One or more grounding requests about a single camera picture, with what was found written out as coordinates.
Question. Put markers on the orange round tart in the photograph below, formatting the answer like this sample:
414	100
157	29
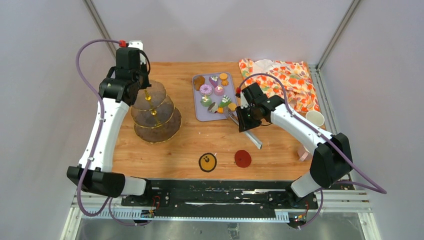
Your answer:
223	76

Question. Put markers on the metal serving tongs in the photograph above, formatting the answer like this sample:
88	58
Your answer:
232	115

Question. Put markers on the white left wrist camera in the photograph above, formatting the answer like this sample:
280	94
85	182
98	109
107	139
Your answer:
139	45

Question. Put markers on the lavender dessert tray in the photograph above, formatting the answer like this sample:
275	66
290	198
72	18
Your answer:
201	112

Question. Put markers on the floral orange cloth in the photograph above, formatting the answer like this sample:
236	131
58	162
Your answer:
295	77

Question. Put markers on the round yellow biscuit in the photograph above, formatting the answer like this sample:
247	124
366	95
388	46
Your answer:
232	107

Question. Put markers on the red round coaster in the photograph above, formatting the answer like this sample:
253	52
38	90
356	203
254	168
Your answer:
242	159

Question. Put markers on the grey chocolate cone cake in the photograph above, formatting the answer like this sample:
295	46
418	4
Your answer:
213	108

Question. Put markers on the small orange shell cookie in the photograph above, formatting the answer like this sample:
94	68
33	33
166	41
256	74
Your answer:
224	82

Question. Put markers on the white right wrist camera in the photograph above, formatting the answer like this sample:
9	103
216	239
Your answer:
243	102

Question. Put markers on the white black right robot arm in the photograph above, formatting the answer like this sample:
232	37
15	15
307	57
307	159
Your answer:
330	152

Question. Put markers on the green layered cake slice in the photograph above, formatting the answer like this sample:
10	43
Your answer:
225	101

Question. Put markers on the pink sugared dome cake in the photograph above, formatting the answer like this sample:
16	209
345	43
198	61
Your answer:
219	90

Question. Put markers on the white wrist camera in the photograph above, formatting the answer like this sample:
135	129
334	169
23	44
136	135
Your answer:
243	102
139	45

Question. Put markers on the three-tier glass cake stand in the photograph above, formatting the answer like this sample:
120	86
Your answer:
155	117

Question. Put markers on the purple heart cake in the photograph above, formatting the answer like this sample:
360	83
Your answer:
213	80

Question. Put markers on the orange fish-shaped cake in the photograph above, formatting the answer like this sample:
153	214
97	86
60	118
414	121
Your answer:
222	110

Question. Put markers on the yellow chick coaster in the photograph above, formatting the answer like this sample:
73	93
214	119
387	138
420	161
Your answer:
207	162

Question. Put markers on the green sugared dome cake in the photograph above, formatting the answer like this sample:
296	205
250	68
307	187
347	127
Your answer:
205	101

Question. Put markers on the brown cookie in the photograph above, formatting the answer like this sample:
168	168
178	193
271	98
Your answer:
198	81

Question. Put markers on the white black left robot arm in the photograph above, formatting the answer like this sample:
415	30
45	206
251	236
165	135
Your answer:
117	92

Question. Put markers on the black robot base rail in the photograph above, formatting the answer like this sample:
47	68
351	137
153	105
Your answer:
222	200

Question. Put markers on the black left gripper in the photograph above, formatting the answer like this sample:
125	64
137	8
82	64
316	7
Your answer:
146	83

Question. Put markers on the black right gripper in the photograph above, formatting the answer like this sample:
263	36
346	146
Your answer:
244	125

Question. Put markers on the light green mug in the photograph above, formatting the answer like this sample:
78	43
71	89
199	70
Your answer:
315	117

